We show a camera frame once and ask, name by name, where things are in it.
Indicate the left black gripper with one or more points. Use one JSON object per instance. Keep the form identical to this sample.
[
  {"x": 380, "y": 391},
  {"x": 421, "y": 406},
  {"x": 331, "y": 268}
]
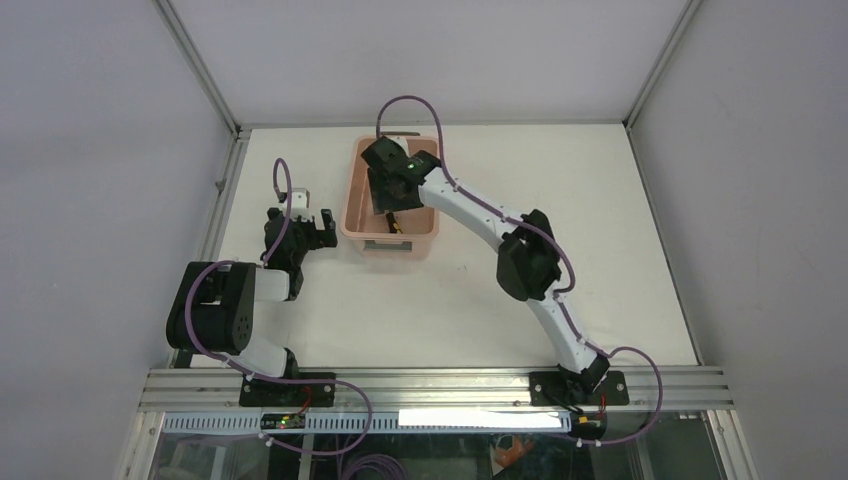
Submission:
[{"x": 319, "y": 238}]

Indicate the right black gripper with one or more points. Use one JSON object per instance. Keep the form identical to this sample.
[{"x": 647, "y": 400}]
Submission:
[{"x": 381, "y": 201}]

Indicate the yellow black screwdriver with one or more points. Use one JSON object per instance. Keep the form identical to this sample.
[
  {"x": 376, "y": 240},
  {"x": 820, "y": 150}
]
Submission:
[{"x": 393, "y": 224}]

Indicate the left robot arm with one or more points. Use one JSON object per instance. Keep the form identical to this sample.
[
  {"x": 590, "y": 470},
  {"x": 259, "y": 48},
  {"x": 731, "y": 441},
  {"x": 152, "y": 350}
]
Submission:
[{"x": 213, "y": 310}]

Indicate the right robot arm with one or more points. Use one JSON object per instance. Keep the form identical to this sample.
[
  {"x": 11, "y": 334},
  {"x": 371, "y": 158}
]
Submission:
[{"x": 529, "y": 264}]

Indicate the pink plastic bin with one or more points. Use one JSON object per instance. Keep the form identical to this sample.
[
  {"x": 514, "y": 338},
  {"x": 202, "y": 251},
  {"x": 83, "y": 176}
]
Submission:
[{"x": 370, "y": 232}]

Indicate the orange object under table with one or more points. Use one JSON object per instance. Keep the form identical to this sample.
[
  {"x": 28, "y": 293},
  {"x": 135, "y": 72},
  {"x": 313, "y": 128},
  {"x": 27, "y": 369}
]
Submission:
[{"x": 508, "y": 449}]

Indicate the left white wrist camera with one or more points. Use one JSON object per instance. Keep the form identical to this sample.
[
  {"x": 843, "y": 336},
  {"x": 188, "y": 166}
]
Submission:
[{"x": 299, "y": 198}]

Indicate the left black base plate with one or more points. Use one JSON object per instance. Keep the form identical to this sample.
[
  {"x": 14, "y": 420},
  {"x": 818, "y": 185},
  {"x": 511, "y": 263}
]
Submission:
[{"x": 265, "y": 394}]

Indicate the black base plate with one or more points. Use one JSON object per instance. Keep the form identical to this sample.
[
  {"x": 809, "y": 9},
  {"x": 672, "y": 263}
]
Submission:
[
  {"x": 265, "y": 394},
  {"x": 550, "y": 388}
]

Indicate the aluminium front rail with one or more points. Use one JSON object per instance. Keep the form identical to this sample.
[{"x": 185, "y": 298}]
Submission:
[{"x": 677, "y": 389}]

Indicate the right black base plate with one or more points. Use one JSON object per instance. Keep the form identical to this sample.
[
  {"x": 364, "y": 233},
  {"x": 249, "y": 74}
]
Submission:
[{"x": 550, "y": 388}]

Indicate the slotted cable duct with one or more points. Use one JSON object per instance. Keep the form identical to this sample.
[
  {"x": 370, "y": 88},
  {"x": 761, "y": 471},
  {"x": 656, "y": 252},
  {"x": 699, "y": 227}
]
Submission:
[{"x": 404, "y": 421}]

